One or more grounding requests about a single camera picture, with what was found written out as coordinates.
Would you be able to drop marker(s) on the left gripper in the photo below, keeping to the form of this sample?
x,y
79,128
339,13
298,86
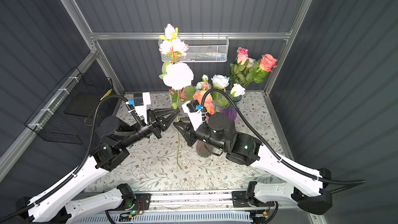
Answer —
x,y
156,124

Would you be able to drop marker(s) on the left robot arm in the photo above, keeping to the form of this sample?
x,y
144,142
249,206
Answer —
x,y
56,205

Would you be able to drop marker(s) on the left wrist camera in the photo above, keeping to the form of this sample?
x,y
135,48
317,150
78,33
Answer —
x,y
140,101

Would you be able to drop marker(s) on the floral patterned table mat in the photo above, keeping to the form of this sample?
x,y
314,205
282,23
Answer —
x,y
155,165

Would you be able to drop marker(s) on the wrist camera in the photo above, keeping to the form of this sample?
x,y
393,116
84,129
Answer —
x,y
194,111
140,101

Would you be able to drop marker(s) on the light pink rose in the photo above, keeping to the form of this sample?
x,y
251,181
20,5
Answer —
x,y
233,76

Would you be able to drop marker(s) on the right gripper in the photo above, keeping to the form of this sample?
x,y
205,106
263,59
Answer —
x,y
188,134

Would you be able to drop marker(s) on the white peony flower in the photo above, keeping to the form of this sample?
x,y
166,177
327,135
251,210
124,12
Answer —
x,y
175,74

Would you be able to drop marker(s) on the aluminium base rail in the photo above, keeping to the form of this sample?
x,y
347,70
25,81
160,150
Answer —
x,y
205,200

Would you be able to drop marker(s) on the white perforated cable tray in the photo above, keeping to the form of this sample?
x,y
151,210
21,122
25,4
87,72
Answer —
x,y
212,217

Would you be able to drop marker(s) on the yellow marker pen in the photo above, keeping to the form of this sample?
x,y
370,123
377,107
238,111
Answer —
x,y
106,94

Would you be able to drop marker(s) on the red glass vase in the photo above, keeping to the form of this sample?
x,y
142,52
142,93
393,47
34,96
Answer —
x,y
203,150

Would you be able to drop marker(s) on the magenta pink rose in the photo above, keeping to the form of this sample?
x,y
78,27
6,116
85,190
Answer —
x,y
242,50

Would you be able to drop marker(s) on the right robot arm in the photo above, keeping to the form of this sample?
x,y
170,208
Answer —
x,y
219,132

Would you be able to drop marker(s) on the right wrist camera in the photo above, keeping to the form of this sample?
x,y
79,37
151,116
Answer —
x,y
194,111

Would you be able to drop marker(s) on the white blue rose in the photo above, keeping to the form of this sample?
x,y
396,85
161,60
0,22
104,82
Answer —
x,y
219,82

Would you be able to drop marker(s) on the coral pink rose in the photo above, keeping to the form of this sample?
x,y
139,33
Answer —
x,y
259,70

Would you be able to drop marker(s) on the black wire side basket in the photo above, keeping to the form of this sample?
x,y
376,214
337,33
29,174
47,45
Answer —
x,y
67,116

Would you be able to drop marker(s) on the white wire wall basket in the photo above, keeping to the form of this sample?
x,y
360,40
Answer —
x,y
194,50

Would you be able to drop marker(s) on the blue purple glass vase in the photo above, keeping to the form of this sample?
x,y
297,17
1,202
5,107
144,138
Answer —
x,y
230,111

